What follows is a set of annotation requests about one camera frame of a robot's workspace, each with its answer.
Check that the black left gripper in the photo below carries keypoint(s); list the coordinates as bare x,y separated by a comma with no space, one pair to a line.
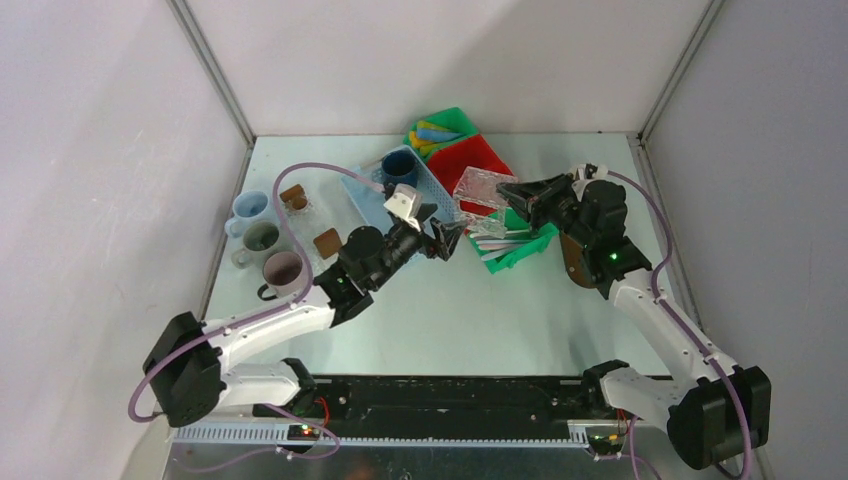
448,235

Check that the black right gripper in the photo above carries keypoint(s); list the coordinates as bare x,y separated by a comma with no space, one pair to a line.
539,194

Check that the clear glass rectangular container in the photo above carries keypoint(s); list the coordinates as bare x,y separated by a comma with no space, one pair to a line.
479,203

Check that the green bin with toothbrushes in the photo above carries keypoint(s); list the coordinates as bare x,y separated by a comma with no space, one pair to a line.
501,260

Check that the dark blue ceramic mug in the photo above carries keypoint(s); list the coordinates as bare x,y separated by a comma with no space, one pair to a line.
400,167

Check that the glass jar with brown lid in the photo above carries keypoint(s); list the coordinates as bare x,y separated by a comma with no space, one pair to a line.
328,243

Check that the pink ceramic mug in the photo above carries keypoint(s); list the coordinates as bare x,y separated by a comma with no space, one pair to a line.
284,274

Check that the grey ceramic mug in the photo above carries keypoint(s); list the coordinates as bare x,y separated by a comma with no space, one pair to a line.
260,242

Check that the light blue ceramic mug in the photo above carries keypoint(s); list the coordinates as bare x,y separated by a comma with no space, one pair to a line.
248,208

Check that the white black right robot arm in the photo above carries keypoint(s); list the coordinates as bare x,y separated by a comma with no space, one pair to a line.
712,408

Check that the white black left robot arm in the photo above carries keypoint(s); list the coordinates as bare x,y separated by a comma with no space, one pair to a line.
196,367

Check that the yellow toothpaste tube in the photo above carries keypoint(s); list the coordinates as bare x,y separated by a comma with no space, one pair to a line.
424,148

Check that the blue toothpaste tube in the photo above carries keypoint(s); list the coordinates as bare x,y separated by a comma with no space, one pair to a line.
436,136

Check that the brown oval wooden tray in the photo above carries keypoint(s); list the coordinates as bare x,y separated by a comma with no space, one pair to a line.
572,252

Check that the green bin with toothpaste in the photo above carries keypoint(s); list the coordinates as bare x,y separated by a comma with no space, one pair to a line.
454,119

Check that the clear textured glass tray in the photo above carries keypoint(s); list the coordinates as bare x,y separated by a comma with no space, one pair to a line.
306,225

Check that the red plastic bin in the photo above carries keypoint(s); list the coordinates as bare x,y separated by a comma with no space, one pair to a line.
449,163

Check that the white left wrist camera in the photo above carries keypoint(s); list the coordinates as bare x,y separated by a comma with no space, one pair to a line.
399,200

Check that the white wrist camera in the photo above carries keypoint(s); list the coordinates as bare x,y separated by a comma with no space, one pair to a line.
584,174
399,200

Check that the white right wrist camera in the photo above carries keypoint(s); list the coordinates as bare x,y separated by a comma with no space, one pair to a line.
584,174

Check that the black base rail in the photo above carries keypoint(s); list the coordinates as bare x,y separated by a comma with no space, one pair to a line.
454,408

